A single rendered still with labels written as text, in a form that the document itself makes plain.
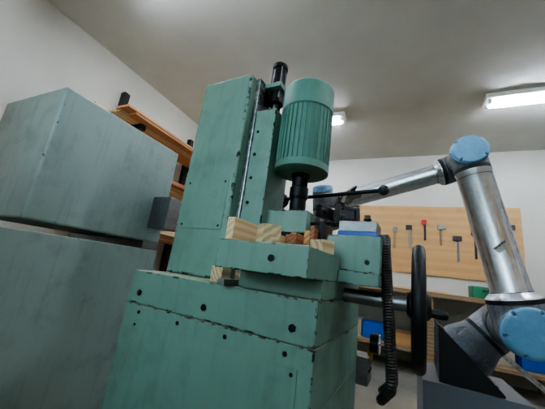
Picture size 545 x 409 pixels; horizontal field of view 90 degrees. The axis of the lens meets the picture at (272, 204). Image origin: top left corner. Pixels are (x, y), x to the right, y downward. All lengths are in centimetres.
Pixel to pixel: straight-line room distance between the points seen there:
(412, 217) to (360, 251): 345
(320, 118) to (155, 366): 83
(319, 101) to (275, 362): 73
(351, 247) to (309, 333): 25
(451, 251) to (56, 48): 458
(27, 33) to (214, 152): 227
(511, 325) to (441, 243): 302
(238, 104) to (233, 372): 81
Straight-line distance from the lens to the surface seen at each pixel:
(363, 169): 441
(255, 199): 86
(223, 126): 102
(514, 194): 444
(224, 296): 69
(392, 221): 412
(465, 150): 121
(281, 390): 63
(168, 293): 81
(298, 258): 51
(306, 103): 92
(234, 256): 58
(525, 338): 114
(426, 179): 134
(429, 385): 124
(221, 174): 92
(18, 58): 295
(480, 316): 134
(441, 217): 418
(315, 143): 86
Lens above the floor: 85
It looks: 14 degrees up
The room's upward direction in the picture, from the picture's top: 7 degrees clockwise
